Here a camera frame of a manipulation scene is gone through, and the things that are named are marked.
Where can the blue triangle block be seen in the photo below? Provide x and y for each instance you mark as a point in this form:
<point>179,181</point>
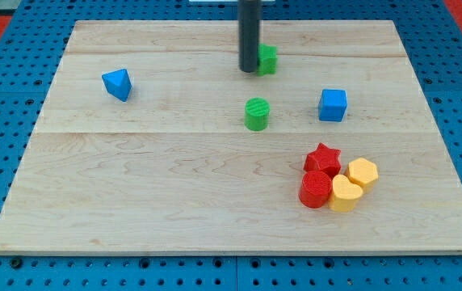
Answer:
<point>118,84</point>

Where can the green cylinder block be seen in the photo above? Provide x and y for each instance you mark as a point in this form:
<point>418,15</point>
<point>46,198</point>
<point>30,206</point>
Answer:
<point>257,111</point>

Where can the light wooden board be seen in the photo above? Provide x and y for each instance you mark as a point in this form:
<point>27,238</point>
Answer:
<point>174,170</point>

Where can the green star block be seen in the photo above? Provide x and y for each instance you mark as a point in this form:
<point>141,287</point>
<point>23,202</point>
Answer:
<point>267,59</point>

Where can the red cylinder block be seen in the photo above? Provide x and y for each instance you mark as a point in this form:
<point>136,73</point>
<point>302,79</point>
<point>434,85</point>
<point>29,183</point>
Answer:
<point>315,189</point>

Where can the red star block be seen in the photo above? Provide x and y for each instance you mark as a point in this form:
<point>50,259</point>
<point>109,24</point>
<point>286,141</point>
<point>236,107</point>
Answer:
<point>324,159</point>

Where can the blue cube block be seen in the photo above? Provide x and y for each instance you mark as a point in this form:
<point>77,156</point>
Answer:
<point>332,105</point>

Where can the yellow heart block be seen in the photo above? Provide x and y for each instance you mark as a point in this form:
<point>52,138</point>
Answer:
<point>344,195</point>

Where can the yellow hexagon block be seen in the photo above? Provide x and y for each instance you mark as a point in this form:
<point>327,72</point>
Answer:
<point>363,173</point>

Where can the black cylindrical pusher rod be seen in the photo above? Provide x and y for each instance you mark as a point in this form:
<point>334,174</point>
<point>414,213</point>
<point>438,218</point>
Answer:
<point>248,16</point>

